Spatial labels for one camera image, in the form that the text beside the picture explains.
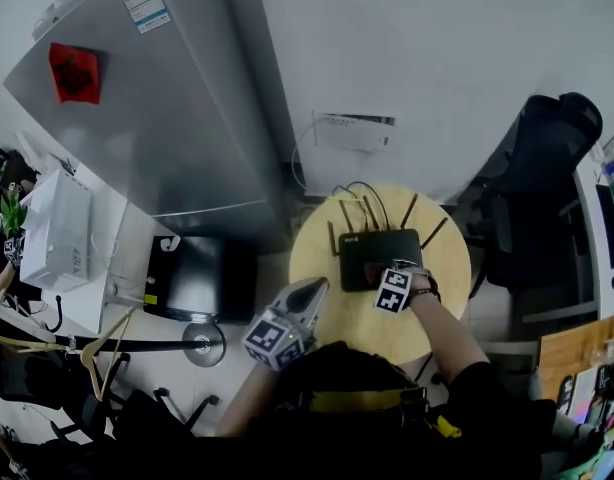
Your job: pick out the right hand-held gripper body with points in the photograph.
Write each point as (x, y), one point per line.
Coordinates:
(392, 290)

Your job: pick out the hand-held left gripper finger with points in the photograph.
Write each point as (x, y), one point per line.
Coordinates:
(314, 313)
(284, 303)

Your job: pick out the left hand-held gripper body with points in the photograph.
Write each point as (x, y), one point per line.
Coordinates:
(269, 340)

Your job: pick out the brown knitted cloth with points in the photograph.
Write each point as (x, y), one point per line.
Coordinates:
(374, 273)

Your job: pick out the black router with antennas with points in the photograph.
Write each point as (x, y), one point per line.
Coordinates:
(357, 253)

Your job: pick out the person's right forearm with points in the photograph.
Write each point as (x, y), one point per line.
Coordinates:
(452, 338)

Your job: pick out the person's left forearm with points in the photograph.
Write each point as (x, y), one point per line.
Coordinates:
(247, 403)

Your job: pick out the round wooden side table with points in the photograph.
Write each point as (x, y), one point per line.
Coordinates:
(367, 328)

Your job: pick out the black box with white logo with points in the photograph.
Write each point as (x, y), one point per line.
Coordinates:
(197, 278)

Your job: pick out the black coat rack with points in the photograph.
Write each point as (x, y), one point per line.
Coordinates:
(147, 344)

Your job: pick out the person's black clothing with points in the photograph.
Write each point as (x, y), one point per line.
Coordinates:
(362, 438)

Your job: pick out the black swivel chair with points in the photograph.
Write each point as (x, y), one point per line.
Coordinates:
(137, 413)

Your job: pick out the black mesh office chair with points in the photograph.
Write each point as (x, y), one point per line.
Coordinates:
(542, 193)

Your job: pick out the wooden clothes hanger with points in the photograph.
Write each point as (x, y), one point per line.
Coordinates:
(27, 344)
(89, 353)

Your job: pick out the orange wooden desk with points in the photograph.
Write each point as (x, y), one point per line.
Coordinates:
(567, 353)

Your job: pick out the black white printed case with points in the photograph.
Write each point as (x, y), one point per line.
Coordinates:
(565, 394)

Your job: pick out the white computer desk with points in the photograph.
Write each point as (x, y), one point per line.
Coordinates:
(587, 228)

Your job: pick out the silver refrigerator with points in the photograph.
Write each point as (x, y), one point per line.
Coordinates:
(162, 118)

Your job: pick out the black keyboard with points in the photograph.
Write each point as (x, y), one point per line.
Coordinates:
(609, 228)

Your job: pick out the white carton box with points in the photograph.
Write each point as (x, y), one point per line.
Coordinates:
(57, 233)

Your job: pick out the green potted plant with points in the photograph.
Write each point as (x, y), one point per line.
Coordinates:
(13, 215)

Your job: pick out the red paper decoration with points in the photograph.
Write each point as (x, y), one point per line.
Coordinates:
(74, 73)

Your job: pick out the blue white label sticker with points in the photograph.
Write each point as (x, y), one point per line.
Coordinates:
(142, 0)

